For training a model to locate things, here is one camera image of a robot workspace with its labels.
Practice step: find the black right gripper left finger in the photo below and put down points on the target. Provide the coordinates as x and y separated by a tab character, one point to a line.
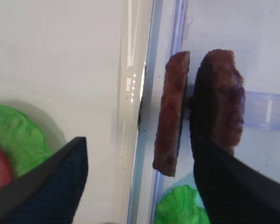
51	192

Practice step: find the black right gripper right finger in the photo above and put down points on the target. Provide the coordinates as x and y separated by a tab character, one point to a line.
232	192

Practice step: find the brown meat patty front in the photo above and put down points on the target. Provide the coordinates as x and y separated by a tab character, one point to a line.
167	142

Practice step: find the brown meat patty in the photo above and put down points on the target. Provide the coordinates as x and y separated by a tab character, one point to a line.
218	102
167	142

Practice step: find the green lettuce in rack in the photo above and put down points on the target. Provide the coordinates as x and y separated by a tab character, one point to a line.
180	207

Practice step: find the green lettuce leaf on bread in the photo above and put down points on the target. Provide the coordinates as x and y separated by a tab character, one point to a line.
22	141

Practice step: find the brown meat patty rear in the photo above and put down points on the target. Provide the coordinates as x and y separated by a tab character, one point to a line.
218	102

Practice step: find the white rectangular tray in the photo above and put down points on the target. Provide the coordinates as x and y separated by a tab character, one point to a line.
75	67

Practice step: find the clear acrylic rack right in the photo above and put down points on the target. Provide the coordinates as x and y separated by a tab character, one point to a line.
251	29

